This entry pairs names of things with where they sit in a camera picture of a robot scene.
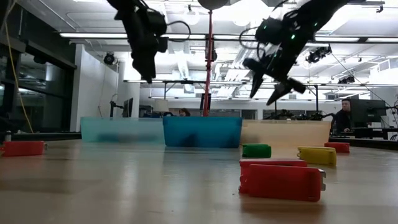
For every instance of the translucent aqua plastic tray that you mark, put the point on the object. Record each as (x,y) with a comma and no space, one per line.
(118,127)

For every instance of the black track light cluster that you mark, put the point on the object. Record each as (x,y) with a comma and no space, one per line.
(346,80)
(317,55)

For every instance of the green stapler remover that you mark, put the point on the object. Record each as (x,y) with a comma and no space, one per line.
(256,151)

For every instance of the ceiling light strip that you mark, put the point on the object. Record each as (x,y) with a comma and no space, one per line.
(186,36)
(93,35)

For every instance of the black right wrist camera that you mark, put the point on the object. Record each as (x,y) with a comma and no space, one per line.
(269,31)

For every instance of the black desk monitor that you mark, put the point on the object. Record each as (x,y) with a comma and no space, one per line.
(368,110)

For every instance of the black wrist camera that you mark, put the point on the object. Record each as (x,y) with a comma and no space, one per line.
(269,31)
(158,21)

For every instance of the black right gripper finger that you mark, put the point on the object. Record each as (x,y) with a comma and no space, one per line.
(257,82)
(280,92)

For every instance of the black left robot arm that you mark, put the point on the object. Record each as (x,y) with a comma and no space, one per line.
(124,7)

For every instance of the background black robot arms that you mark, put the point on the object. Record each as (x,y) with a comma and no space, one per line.
(286,115)

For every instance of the black upright screen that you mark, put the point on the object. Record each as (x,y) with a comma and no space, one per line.
(201,102)

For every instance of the black round ceiling device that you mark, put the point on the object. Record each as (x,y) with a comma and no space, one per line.
(109,58)

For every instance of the round white ceiling lamp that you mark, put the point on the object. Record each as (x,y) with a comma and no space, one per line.
(191,18)

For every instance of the red stapler remover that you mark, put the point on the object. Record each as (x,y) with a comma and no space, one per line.
(337,147)
(21,148)
(280,183)

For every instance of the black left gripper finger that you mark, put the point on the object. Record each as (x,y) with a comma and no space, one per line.
(140,67)
(151,68)

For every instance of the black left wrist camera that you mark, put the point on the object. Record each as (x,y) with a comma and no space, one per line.
(158,21)

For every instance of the person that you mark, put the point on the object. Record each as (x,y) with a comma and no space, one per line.
(342,121)
(184,112)

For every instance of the yellow stapler remover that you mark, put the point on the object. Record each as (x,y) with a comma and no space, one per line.
(317,156)

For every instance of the black monitor on arm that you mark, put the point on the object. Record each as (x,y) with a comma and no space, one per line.
(128,107)

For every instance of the black metal gantry frame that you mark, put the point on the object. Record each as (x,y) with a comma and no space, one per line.
(174,82)

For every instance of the blue plastic bin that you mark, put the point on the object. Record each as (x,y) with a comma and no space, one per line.
(202,130)

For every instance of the red desk lamp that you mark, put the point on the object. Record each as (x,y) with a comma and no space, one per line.
(207,77)

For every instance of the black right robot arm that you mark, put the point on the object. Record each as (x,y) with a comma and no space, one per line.
(320,12)

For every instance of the dark office desk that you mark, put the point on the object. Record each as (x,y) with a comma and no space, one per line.
(370,130)

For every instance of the small silver post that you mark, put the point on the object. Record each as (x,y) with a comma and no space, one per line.
(8,136)

